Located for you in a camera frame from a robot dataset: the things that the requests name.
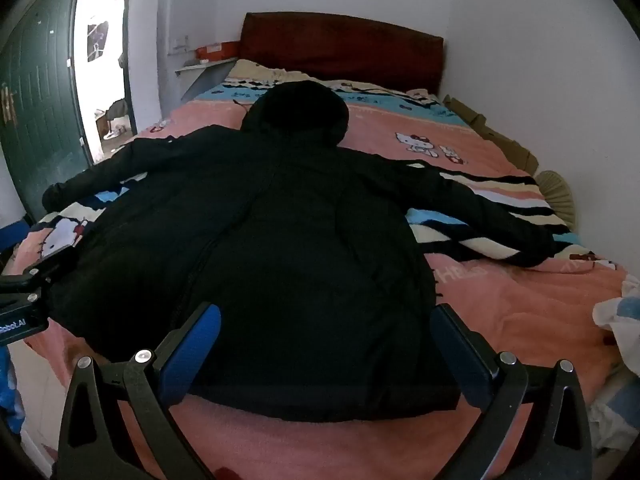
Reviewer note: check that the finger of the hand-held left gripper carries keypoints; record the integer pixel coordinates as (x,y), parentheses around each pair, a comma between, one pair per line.
(52,262)

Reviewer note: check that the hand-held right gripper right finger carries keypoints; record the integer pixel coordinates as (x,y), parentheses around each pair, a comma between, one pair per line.
(459,355)

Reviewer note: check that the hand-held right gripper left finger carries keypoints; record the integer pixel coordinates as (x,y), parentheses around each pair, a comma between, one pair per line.
(191,349)

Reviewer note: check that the black hooded jacket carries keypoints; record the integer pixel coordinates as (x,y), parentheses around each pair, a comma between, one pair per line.
(300,235)

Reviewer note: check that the pink cartoon printed blanket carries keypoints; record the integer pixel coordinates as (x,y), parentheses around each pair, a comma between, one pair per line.
(500,320)

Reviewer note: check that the dark green door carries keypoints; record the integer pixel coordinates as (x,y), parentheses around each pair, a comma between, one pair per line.
(40,110)

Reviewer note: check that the white and blue cloth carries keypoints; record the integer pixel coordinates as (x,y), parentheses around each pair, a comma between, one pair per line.
(620,320)

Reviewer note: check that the grey cloth pile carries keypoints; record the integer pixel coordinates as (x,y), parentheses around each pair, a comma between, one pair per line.
(117,108)

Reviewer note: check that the beige folding fan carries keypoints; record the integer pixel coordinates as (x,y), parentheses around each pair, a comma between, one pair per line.
(557,195)

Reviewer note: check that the brown cardboard pieces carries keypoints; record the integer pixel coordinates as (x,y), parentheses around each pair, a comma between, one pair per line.
(495,135)

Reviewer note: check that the dark hanging cloth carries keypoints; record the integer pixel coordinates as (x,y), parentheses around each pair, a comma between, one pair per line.
(98,40)

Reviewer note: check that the orange box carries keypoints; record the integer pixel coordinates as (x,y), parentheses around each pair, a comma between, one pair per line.
(217,51)

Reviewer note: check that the dark red headboard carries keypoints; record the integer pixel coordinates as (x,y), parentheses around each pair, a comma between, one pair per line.
(340,45)

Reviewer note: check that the white wall shelf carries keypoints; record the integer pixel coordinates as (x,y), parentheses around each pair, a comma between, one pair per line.
(200,72)

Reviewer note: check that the white wall socket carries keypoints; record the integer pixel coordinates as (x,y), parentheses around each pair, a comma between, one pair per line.
(179,44)

